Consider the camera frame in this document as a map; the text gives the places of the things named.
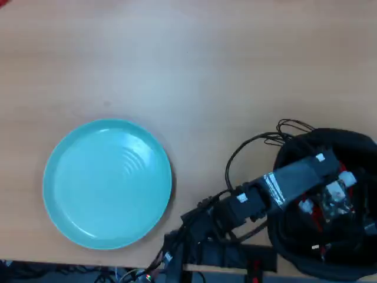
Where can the red and black table clamp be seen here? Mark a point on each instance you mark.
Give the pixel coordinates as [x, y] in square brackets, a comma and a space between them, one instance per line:
[254, 265]

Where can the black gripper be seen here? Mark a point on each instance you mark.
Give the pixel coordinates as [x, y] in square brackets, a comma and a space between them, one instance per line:
[335, 197]

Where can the red object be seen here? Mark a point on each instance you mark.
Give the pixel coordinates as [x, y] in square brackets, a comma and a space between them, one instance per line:
[3, 1]

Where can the controller board with LED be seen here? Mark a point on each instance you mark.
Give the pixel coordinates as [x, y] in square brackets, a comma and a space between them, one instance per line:
[147, 276]

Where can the turquoise green bowl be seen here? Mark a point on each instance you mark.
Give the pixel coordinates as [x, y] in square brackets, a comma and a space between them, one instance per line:
[106, 188]

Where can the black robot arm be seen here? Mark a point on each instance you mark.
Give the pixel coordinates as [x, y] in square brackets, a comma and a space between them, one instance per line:
[294, 177]

